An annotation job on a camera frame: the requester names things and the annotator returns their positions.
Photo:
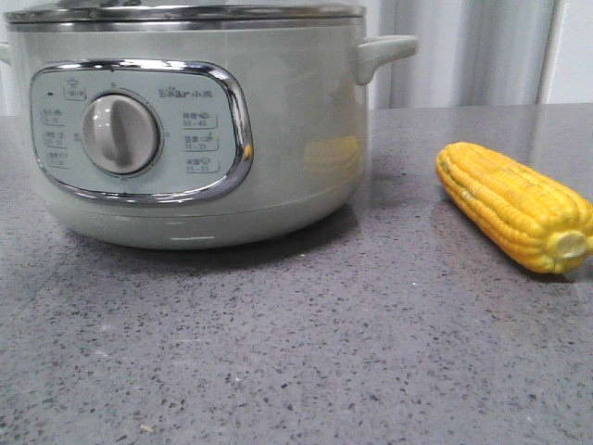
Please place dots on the white pleated curtain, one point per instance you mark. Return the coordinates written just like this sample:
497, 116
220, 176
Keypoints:
408, 54

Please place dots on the yellow corn cob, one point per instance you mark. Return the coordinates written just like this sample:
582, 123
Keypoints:
539, 222

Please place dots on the glass pot lid steel rim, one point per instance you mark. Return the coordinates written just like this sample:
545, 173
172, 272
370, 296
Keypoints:
139, 11

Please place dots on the pale green electric cooking pot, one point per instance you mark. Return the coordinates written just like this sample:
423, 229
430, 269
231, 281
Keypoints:
172, 156

